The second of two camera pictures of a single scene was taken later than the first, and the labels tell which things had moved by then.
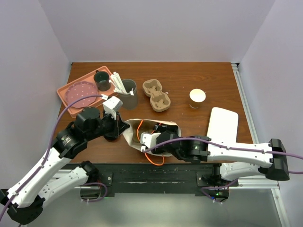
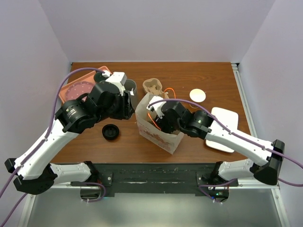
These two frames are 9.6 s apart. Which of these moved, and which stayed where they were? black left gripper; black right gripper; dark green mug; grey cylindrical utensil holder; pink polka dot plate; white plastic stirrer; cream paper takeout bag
Moved: black right gripper; black left gripper; cream paper takeout bag
Stayed: dark green mug; white plastic stirrer; grey cylindrical utensil holder; pink polka dot plate
